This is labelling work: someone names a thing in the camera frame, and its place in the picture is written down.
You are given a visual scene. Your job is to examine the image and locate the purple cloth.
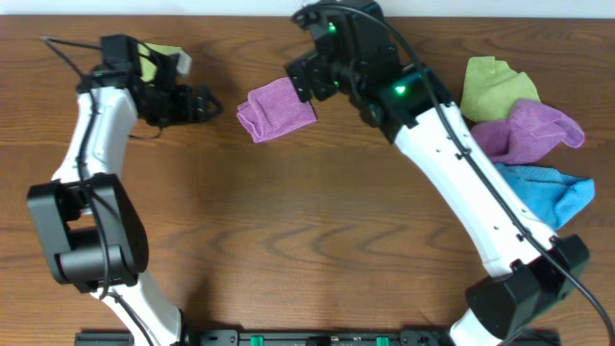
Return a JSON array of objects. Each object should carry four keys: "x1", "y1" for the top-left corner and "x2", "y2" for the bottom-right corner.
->
[
  {"x1": 236, "y1": 77, "x2": 317, "y2": 143},
  {"x1": 471, "y1": 99, "x2": 585, "y2": 164}
]

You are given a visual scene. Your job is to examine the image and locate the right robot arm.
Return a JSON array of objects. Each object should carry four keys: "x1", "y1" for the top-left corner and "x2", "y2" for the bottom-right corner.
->
[{"x1": 286, "y1": 1, "x2": 589, "y2": 345}]

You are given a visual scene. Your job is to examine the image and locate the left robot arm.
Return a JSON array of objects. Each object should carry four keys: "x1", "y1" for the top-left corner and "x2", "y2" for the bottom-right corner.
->
[{"x1": 27, "y1": 42, "x2": 221, "y2": 345}]

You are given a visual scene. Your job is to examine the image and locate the folded green cloth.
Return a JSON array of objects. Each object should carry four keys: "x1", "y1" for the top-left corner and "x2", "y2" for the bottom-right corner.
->
[{"x1": 137, "y1": 43, "x2": 184, "y2": 82}]

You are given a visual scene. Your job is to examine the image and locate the crumpled green cloth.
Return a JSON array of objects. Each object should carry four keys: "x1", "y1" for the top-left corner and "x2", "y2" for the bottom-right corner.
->
[{"x1": 460, "y1": 56, "x2": 540, "y2": 123}]

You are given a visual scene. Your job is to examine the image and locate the crumpled purple cloth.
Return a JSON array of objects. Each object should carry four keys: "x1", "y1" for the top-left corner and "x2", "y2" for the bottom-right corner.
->
[{"x1": 471, "y1": 99, "x2": 585, "y2": 164}]

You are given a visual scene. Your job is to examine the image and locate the crumpled blue cloth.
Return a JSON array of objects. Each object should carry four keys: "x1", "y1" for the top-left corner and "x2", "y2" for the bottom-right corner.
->
[{"x1": 495, "y1": 163, "x2": 595, "y2": 230}]

